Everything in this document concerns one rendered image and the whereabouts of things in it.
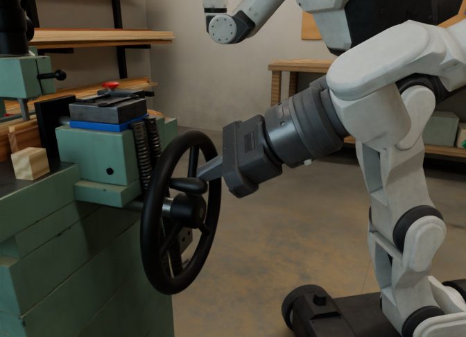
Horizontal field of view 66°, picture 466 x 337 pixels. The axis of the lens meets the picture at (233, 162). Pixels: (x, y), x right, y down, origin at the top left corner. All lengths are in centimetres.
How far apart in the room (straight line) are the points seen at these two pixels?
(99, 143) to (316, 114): 36
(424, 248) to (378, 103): 67
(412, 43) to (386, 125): 10
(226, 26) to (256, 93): 301
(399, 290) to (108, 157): 88
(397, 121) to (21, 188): 51
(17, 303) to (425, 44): 63
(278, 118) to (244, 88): 363
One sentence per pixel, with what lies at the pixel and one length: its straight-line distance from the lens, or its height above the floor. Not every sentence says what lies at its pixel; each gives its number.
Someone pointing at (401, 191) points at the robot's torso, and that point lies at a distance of 100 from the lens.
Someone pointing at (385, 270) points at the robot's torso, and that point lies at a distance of 125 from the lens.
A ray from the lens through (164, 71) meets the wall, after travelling 460.
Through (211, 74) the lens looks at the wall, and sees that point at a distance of 424.
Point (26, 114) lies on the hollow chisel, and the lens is 80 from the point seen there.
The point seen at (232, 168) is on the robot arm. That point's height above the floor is 94.
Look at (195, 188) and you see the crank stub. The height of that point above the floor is 90.
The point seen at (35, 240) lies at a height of 81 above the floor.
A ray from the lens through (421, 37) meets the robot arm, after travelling 42.
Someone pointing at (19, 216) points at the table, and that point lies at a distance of 60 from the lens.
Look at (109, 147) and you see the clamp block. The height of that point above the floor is 94.
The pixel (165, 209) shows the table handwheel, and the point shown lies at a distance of 65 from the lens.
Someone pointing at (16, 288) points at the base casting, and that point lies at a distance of 64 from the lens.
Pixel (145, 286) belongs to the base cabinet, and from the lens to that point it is 95.
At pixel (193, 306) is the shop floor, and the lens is 168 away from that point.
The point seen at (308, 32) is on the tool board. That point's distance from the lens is 378.
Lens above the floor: 111
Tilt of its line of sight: 20 degrees down
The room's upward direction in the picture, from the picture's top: straight up
